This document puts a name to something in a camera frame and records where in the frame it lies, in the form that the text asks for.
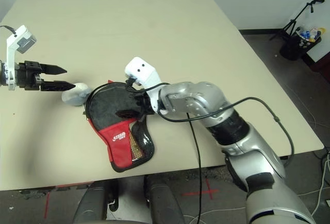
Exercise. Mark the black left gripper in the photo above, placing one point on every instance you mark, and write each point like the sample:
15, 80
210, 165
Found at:
27, 76

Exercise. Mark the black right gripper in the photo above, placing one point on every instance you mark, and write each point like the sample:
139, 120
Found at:
145, 104

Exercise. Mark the white grey wad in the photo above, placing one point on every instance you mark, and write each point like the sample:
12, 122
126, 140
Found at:
76, 95

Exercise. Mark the black red paddle case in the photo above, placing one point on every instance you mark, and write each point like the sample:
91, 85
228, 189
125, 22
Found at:
119, 146

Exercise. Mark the grey robot right leg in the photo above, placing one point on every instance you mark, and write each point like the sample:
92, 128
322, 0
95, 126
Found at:
165, 200

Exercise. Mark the grey robot leg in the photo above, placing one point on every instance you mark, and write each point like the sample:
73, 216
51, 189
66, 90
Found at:
92, 203
165, 200

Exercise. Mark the grey robot left leg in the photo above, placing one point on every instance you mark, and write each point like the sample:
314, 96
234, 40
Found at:
92, 203

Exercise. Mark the black trash bin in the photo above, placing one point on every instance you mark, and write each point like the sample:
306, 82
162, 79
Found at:
292, 49

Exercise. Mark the black tripod stand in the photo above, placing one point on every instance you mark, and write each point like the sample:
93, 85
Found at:
296, 18

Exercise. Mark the white blue trash pile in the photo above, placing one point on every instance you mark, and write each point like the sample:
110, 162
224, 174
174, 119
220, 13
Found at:
308, 33

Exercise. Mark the dark red cabinet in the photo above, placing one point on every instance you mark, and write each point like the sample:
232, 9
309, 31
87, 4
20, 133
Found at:
321, 65

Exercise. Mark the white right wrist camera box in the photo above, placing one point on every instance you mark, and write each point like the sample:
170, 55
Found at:
143, 70

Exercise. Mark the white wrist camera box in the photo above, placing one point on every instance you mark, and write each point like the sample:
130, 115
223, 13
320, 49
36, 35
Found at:
22, 40
143, 70

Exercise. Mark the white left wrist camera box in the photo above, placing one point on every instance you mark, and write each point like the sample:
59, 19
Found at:
22, 40

